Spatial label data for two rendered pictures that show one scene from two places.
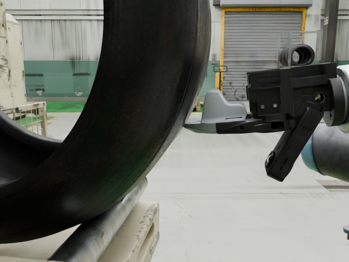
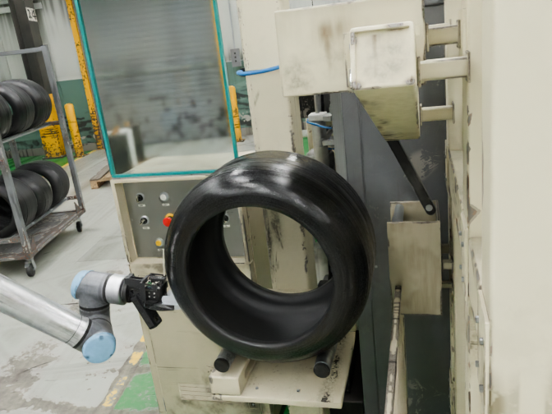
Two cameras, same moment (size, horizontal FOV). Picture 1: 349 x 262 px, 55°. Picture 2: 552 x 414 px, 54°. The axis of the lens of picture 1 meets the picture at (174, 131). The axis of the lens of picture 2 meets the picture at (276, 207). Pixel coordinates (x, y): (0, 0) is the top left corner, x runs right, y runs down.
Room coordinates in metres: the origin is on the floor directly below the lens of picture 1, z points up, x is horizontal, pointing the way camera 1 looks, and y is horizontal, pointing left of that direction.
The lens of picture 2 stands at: (1.86, 0.44, 1.74)
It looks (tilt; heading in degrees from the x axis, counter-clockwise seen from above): 17 degrees down; 187
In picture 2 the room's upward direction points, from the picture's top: 7 degrees counter-clockwise
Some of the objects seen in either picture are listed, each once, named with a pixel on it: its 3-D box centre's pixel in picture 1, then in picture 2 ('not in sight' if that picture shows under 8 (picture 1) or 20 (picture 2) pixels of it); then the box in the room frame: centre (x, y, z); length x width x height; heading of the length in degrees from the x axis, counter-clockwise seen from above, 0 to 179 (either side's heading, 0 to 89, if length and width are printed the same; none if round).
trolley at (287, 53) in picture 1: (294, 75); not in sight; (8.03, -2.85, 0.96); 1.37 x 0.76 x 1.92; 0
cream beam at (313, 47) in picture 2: not in sight; (363, 42); (0.63, 0.51, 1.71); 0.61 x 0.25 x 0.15; 171
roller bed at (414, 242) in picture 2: not in sight; (415, 256); (0.30, 0.65, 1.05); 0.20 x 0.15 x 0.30; 171
